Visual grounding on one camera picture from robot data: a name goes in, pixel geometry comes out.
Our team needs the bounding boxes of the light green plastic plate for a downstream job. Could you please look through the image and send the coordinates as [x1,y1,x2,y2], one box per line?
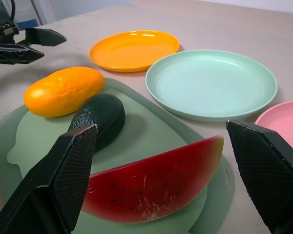
[145,49,278,123]

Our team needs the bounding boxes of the blue background object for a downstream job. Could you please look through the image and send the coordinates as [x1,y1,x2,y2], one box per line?
[16,19,41,31]

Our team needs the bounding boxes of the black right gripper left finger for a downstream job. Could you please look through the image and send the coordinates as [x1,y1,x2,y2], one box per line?
[0,123,99,234]

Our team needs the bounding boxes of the green cutting board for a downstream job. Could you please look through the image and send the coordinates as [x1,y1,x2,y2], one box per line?
[0,78,235,234]

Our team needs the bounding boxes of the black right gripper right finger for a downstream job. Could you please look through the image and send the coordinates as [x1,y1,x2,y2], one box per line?
[225,119,293,234]

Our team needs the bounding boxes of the pink plastic plate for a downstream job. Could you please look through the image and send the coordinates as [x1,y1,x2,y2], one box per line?
[254,99,293,158]

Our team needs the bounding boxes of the red toy watermelon slice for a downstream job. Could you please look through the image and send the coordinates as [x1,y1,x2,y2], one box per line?
[81,135,225,224]

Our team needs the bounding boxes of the orange plastic plate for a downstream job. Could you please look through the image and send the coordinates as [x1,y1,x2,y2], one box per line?
[88,30,181,73]

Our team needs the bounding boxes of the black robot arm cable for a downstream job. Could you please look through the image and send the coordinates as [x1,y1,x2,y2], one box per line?
[9,0,17,21]

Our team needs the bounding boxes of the orange toy mango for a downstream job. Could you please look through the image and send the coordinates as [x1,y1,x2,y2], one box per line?
[23,66,105,118]

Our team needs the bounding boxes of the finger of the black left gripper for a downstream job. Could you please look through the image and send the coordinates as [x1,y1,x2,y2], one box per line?
[23,27,67,47]
[0,42,45,65]

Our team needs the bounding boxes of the dark green toy avocado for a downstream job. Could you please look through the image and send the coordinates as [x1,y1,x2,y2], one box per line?
[67,93,126,153]

